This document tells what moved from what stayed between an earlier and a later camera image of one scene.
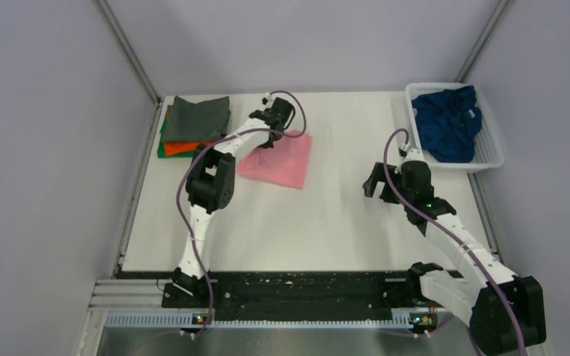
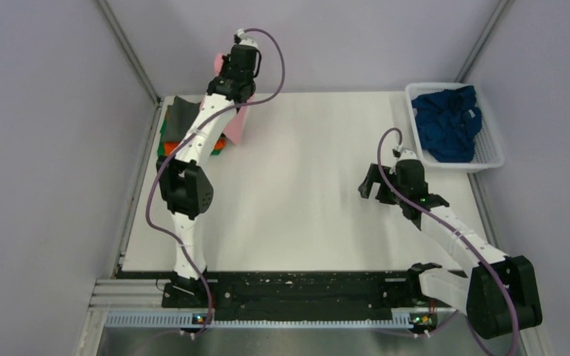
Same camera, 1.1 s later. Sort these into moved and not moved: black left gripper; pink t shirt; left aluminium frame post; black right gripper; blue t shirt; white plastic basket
Moved: black left gripper; pink t shirt
Not moved: white plastic basket; blue t shirt; black right gripper; left aluminium frame post
